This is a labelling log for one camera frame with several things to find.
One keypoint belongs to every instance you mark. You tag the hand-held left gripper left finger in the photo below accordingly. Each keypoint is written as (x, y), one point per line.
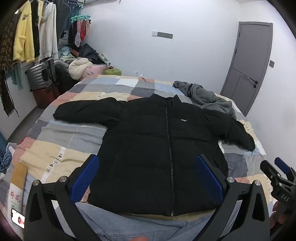
(85, 178)

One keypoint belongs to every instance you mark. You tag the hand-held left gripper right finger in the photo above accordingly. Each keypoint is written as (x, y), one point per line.
(209, 179)

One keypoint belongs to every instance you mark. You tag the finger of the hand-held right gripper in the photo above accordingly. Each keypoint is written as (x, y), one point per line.
(282, 165)
(269, 170)

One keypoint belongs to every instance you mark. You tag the black puffer jacket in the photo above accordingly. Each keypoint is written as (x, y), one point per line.
(161, 153)

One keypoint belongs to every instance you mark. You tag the pile of dark clothes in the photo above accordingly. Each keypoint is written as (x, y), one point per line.
(86, 52)

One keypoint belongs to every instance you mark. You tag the person's right hand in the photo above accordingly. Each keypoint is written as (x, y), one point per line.
(274, 214)

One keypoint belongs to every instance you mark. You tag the patchwork bed blanket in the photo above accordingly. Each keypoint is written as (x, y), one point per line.
(60, 141)

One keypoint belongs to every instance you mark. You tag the person's blue jeans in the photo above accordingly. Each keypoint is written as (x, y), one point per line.
(143, 228)

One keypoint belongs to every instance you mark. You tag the smartphone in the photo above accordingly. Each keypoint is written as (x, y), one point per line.
(17, 219)

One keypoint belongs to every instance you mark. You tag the grey fleece garment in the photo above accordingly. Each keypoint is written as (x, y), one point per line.
(205, 97)

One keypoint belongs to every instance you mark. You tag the red-brown suitcase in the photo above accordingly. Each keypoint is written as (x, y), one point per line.
(45, 95)

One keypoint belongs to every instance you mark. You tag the pink pillow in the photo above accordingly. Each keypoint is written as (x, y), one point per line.
(94, 70)

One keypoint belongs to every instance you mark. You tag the grey door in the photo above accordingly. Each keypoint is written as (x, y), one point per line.
(249, 62)

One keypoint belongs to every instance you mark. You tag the green roll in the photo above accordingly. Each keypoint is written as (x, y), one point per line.
(112, 71)

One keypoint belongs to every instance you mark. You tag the white fleece garment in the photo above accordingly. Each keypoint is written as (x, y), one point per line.
(78, 67)

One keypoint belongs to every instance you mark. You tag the silver suitcase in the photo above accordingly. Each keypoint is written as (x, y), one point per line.
(40, 75)

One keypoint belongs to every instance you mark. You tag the teal hanging cloth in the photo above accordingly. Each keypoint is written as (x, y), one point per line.
(17, 76)

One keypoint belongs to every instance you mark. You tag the brown patterned scarf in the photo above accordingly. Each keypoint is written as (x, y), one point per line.
(7, 64)

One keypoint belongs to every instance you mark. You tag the green sock drying hanger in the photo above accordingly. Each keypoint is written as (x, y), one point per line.
(81, 27)

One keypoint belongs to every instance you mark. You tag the white hanging hoodie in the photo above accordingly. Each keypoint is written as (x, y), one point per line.
(48, 30)

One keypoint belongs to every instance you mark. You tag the yellow fleece jacket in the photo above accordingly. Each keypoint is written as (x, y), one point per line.
(23, 34)

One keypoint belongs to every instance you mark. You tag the black hanging garment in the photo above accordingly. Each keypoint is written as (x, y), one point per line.
(34, 25)

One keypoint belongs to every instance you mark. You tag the small grey wall switch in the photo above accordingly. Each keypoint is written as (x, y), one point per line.
(272, 63)

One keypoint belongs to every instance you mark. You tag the grey wall switch panel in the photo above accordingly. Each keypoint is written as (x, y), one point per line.
(162, 34)

